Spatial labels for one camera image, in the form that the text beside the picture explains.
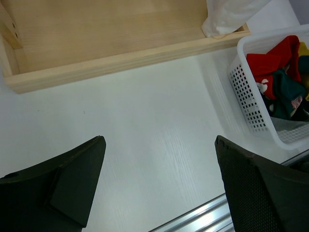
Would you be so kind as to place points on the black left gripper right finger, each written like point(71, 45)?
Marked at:
point(288, 189)

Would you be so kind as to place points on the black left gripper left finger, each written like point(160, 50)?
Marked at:
point(55, 195)

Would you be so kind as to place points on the red sock with pompom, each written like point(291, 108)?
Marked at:
point(265, 85)
point(283, 55)

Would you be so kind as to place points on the red green christmas sock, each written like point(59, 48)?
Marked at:
point(294, 111)

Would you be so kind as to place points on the dark green sock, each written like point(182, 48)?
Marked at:
point(285, 88)

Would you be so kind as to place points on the yellow sock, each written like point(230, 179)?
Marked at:
point(303, 67)

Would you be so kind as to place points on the white perforated plastic basket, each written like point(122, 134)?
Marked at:
point(247, 93)

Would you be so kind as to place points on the dark clothes in basket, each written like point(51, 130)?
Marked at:
point(292, 124)

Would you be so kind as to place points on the wooden clothes rack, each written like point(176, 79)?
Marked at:
point(47, 43)

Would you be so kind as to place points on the white cloth garment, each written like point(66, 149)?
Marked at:
point(226, 16)

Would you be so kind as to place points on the aluminium mounting rail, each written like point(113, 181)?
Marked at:
point(217, 215)

